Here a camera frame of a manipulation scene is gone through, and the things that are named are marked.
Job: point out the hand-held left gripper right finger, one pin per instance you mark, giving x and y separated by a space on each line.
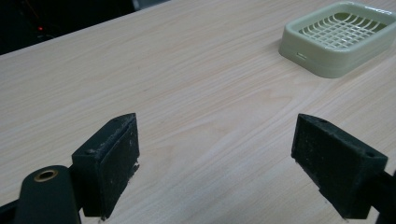
334 166

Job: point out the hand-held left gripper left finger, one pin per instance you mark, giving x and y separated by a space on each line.
107 168

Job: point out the pale green soap dish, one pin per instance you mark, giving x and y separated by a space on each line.
330 60

